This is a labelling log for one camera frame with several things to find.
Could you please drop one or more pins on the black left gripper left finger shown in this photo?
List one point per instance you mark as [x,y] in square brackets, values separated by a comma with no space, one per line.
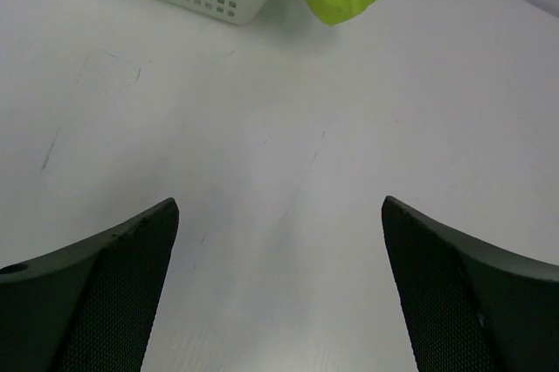
[89,306]

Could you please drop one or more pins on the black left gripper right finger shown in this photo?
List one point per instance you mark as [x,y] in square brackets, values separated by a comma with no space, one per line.
[469,305]

